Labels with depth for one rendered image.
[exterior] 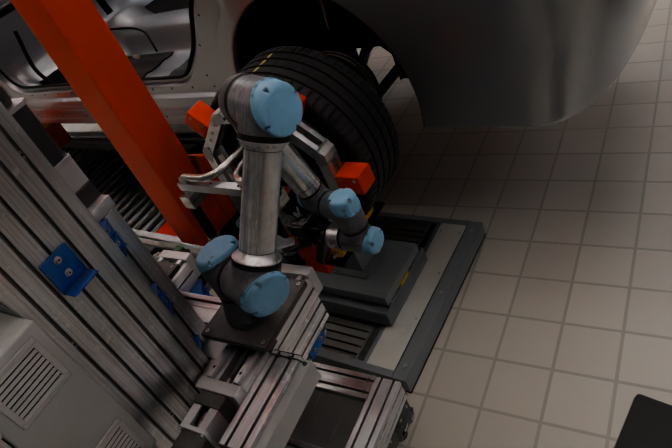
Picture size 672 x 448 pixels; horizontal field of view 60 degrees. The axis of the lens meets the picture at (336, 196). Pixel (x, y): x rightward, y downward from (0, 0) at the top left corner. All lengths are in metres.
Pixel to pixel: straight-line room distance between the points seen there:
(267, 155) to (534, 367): 1.35
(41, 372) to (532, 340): 1.63
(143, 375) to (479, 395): 1.18
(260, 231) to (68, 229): 0.40
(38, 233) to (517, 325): 1.69
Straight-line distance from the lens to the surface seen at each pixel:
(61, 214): 1.35
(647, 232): 2.62
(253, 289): 1.31
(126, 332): 1.49
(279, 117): 1.22
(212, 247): 1.47
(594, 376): 2.20
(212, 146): 2.05
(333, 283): 2.41
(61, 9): 2.09
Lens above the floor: 1.85
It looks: 35 degrees down
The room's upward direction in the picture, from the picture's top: 25 degrees counter-clockwise
